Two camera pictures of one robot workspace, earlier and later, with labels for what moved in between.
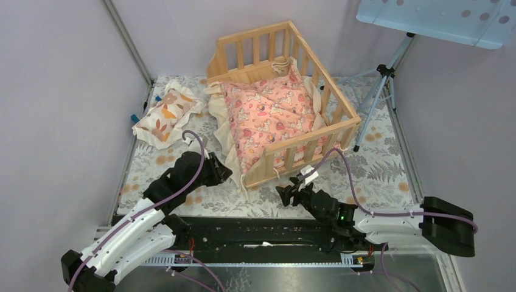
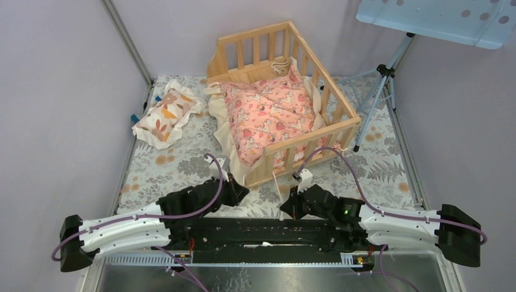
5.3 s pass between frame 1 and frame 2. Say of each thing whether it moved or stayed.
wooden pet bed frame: stayed
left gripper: moved
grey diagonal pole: stayed
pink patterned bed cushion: stayed
